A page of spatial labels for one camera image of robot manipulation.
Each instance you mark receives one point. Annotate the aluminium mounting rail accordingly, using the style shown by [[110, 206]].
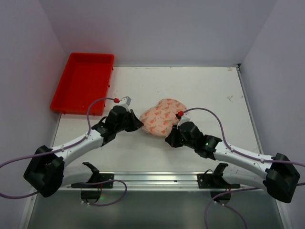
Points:
[[181, 181]]

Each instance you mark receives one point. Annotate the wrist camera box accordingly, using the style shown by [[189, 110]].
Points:
[[183, 117], [125, 102]]

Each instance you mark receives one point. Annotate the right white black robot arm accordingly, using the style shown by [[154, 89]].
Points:
[[274, 174]]

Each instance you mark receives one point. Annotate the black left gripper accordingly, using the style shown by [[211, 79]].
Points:
[[131, 120]]

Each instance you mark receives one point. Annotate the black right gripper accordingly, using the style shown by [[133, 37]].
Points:
[[175, 139]]

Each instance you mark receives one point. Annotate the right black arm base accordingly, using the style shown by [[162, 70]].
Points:
[[214, 180]]

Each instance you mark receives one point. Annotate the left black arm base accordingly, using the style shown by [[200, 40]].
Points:
[[88, 176]]

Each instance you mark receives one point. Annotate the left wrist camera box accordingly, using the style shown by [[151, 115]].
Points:
[[125, 102]]

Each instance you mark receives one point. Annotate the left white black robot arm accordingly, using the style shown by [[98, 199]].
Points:
[[49, 169]]

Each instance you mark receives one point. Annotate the red plastic tray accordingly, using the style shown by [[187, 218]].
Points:
[[86, 78]]

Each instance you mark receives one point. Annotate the peach floral mesh laundry bag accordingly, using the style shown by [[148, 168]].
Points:
[[159, 119]]

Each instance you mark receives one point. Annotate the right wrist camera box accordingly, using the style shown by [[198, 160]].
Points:
[[183, 117]]

